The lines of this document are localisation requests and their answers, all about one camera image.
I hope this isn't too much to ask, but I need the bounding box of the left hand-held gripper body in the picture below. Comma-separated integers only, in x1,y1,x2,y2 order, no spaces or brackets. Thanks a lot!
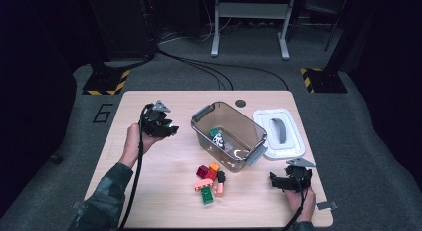
141,100,173,137

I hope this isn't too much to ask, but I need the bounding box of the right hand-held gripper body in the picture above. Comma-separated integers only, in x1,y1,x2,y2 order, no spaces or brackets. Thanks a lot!
285,157,317,193

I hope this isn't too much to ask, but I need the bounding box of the white toy car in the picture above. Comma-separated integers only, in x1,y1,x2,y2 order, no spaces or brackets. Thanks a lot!
212,132,226,150

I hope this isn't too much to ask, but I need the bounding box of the maroon toy brick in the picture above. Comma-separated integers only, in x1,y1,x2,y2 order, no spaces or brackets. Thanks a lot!
196,165,210,179

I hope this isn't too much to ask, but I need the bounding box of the white lid with grey handle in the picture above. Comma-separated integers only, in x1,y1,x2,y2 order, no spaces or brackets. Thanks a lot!
252,108,307,161

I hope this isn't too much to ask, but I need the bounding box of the long pink toy brick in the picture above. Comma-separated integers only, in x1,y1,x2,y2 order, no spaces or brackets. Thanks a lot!
194,178,214,192

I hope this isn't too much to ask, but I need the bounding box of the grey transparent storage box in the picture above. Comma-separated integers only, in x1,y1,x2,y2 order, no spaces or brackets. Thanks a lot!
190,101,269,174

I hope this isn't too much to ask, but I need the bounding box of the green toy brick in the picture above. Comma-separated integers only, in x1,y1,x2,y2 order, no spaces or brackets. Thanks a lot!
200,186,215,205

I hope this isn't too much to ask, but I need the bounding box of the person's right hand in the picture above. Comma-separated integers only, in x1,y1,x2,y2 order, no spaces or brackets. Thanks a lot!
284,187,317,215

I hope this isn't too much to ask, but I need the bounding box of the person's left hand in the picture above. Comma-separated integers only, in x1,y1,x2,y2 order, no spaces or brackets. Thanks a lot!
122,122,165,161

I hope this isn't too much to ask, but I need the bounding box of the black equipment cabinet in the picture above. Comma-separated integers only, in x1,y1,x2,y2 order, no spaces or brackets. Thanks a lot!
84,0,158,61

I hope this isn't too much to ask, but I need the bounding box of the dark curtain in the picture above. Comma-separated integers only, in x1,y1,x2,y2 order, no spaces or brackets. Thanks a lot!
0,0,76,219
344,0,422,205

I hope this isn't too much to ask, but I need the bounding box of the white metal stand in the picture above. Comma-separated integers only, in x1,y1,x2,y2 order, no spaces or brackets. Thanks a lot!
210,0,298,61

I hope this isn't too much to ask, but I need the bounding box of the dark metal stand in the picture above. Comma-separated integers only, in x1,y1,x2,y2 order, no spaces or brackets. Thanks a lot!
297,0,351,53

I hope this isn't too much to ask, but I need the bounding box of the right hand-held gripper black cable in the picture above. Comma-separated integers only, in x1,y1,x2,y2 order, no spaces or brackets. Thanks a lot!
283,175,308,231

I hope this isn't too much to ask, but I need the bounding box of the hand-held gripper black cable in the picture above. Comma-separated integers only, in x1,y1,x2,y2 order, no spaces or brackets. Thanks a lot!
283,175,308,231
117,104,150,231

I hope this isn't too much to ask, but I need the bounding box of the left hand-held gripper black cable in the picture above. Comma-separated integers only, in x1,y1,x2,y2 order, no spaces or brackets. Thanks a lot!
117,104,150,231

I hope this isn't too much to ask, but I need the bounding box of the thick black floor cable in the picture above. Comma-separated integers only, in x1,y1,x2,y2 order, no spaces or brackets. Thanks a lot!
103,50,157,72

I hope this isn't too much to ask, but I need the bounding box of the black yellow striped base plate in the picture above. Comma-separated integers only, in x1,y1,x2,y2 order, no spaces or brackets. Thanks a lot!
300,67,348,94
82,69,131,96

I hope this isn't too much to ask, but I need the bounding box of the white cable bundle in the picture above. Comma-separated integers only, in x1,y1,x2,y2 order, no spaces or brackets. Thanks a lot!
158,21,233,45

